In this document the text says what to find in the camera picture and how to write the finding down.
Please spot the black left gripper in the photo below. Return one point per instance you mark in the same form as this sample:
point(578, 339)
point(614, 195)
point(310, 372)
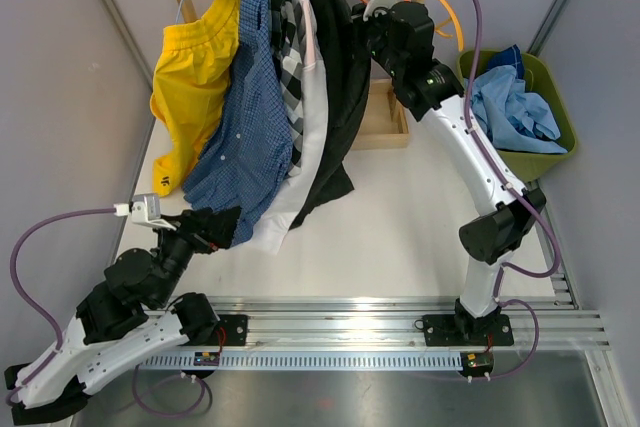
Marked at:
point(206, 229)

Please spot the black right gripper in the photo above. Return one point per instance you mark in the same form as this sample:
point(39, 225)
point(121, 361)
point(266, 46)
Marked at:
point(361, 26)

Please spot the black striped shirt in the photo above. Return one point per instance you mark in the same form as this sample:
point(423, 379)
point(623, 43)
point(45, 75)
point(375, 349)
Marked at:
point(347, 66)

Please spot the light blue shirt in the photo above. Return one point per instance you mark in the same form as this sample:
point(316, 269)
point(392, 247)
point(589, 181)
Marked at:
point(512, 118)

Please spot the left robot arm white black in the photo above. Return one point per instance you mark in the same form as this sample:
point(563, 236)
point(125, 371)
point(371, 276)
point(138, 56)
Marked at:
point(125, 319)

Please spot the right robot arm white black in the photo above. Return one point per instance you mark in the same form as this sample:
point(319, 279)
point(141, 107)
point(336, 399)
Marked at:
point(400, 40)

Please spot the blue checked shirt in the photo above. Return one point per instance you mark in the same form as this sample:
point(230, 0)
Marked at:
point(246, 160)

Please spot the black white plaid shirt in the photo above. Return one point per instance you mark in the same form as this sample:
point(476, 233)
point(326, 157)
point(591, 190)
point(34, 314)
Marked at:
point(285, 47)

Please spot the dark blue striped shirt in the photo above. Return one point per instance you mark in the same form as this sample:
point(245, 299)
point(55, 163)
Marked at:
point(509, 60)

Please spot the wooden clothes rack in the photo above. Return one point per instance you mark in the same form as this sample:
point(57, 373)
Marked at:
point(384, 125)

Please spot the yellow shorts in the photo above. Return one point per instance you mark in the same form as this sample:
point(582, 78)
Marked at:
point(190, 81)

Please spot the olive green plastic bin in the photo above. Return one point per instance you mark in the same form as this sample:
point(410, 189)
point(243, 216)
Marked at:
point(529, 166)

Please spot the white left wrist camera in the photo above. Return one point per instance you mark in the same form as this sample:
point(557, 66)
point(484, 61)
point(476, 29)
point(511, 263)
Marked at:
point(144, 210)

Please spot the aluminium mounting rail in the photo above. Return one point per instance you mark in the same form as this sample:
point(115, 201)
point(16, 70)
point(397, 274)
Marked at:
point(398, 336)

